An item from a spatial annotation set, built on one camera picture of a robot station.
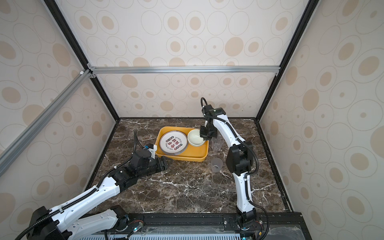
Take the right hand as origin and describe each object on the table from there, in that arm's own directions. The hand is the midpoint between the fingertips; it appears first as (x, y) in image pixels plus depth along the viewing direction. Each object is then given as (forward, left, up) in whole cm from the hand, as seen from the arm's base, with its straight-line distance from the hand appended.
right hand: (204, 137), depth 92 cm
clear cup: (-12, -8, -12) cm, 19 cm away
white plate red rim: (+3, +21, -10) cm, 23 cm away
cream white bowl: (0, +6, 0) cm, 6 cm away
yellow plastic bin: (-4, +3, -12) cm, 13 cm away
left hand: (-19, +17, +6) cm, 26 cm away
